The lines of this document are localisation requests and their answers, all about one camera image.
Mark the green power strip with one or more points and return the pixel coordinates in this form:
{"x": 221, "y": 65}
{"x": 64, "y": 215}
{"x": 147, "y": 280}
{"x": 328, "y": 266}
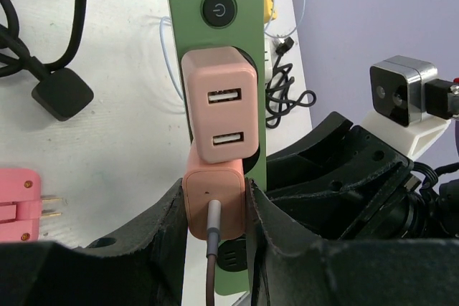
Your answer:
{"x": 202, "y": 24}

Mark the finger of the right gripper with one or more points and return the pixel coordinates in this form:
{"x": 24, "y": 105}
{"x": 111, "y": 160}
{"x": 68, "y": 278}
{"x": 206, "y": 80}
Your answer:
{"x": 312, "y": 150}
{"x": 351, "y": 200}

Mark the cream power strip red sockets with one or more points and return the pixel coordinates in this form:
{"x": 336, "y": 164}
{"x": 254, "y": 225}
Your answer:
{"x": 271, "y": 44}

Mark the pink plug adapter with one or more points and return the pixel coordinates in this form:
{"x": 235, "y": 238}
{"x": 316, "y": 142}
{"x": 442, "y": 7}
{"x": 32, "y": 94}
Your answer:
{"x": 22, "y": 205}

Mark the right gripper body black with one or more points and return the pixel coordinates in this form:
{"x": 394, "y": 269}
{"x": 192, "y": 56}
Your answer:
{"x": 410, "y": 210}

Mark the beige dual usb charger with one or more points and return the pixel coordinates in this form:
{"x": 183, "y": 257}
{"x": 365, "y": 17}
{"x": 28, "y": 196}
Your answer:
{"x": 221, "y": 93}

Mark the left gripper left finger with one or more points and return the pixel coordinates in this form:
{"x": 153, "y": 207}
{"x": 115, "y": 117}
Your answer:
{"x": 140, "y": 263}

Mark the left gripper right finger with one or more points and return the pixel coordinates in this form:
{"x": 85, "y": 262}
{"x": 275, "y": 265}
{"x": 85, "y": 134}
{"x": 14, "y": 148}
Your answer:
{"x": 290, "y": 265}

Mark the yellow usb charger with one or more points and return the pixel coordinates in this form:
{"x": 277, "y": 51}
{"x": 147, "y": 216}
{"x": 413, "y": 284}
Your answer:
{"x": 269, "y": 13}

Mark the salmon usb charger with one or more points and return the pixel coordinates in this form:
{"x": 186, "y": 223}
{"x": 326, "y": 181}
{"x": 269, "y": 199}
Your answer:
{"x": 224, "y": 182}

